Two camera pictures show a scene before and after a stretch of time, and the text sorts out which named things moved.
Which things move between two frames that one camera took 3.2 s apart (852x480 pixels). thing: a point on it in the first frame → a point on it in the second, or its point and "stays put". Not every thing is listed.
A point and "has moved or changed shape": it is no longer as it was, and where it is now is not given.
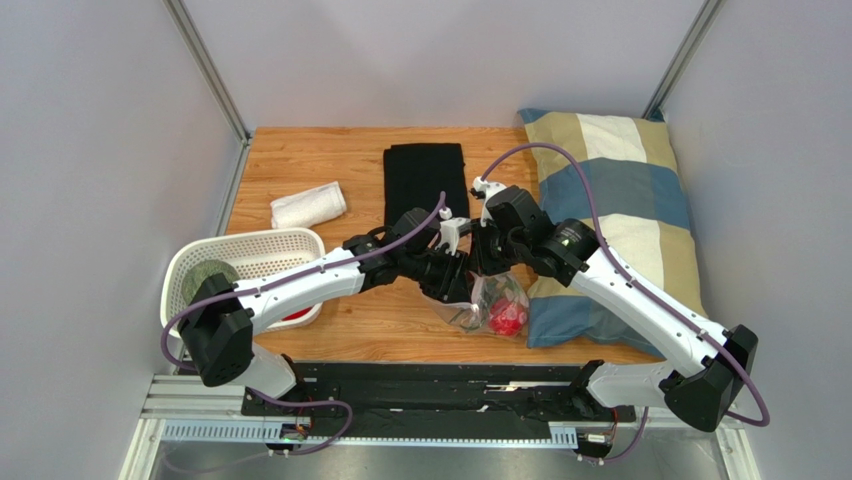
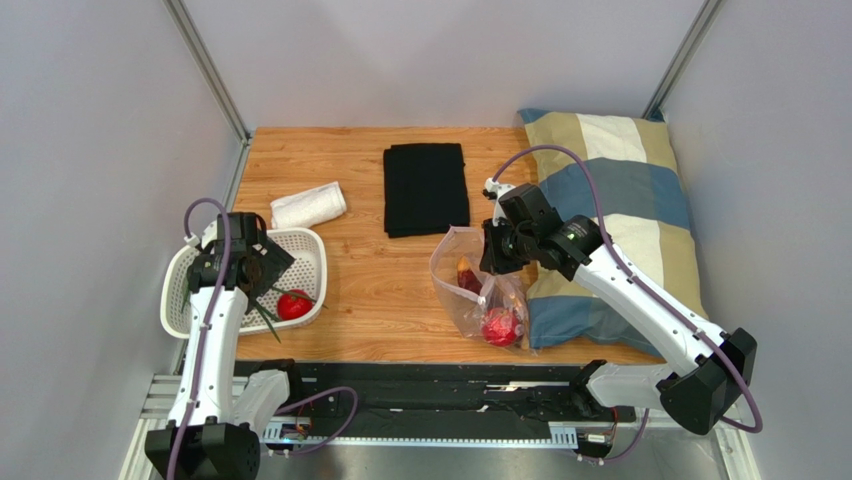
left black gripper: (453, 286) → (275, 263)
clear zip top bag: (498, 308) has moved or changed shape
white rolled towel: (306, 209) stays put
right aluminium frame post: (655, 110) stays put
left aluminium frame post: (211, 75) stays put
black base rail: (438, 399) stays put
